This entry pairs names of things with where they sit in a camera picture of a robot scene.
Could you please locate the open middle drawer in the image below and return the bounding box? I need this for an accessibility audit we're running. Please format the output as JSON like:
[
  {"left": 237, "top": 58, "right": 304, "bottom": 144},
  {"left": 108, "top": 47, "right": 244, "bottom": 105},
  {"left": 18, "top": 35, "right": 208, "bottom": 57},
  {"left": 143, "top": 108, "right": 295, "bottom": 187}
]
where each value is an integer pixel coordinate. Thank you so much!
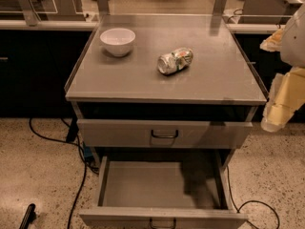
[{"left": 79, "top": 155, "right": 247, "bottom": 229}]

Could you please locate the white ceramic bowl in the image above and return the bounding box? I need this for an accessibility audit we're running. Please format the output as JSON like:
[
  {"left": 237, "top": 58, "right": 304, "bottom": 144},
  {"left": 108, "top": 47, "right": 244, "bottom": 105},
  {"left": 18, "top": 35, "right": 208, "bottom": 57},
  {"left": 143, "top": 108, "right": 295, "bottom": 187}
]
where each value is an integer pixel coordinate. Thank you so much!
[{"left": 100, "top": 28, "right": 135, "bottom": 57}]

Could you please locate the closed top drawer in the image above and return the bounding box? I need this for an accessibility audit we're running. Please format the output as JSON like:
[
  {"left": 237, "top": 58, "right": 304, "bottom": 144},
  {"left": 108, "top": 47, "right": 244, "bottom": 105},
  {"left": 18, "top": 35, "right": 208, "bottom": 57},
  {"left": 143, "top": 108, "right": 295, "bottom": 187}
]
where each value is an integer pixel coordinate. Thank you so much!
[{"left": 77, "top": 119, "right": 253, "bottom": 149}]

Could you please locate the grey metal drawer cabinet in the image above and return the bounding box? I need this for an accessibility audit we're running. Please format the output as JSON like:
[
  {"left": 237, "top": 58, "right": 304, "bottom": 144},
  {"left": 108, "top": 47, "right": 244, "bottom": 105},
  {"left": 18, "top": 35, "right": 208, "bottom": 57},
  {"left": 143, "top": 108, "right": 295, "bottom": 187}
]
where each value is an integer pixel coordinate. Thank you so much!
[{"left": 66, "top": 14, "right": 266, "bottom": 229}]

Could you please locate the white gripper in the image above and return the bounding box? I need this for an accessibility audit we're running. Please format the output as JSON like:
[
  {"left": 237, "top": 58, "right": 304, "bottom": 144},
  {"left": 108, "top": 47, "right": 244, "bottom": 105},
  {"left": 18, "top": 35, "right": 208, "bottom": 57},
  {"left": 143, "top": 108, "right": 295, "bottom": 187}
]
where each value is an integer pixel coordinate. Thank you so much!
[{"left": 260, "top": 4, "right": 305, "bottom": 133}]

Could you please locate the crushed 7up can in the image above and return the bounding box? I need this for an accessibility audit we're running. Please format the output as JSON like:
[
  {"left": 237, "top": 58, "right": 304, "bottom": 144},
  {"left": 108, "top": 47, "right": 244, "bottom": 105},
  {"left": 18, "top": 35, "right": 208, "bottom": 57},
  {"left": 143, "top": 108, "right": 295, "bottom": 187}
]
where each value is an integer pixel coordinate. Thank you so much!
[{"left": 157, "top": 48, "right": 193, "bottom": 75}]

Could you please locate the black floor cable left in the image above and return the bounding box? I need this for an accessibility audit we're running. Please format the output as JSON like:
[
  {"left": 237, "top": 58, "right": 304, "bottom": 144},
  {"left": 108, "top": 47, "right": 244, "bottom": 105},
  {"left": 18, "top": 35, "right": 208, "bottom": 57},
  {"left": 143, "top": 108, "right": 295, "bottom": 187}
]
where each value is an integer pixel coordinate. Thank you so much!
[{"left": 28, "top": 117, "right": 100, "bottom": 229}]

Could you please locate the black object on floor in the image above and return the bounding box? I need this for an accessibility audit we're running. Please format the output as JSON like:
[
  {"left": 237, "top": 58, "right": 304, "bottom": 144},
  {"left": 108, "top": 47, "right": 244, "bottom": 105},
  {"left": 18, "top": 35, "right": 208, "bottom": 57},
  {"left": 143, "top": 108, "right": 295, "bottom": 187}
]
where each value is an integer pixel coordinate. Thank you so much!
[{"left": 19, "top": 203, "right": 36, "bottom": 229}]

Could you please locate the dark counter cabinet behind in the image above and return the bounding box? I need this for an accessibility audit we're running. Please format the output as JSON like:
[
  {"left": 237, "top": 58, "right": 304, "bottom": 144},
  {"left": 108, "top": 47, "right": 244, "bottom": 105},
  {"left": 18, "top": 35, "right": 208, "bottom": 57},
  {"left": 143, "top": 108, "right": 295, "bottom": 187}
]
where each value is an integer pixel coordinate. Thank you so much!
[{"left": 0, "top": 18, "right": 305, "bottom": 123}]

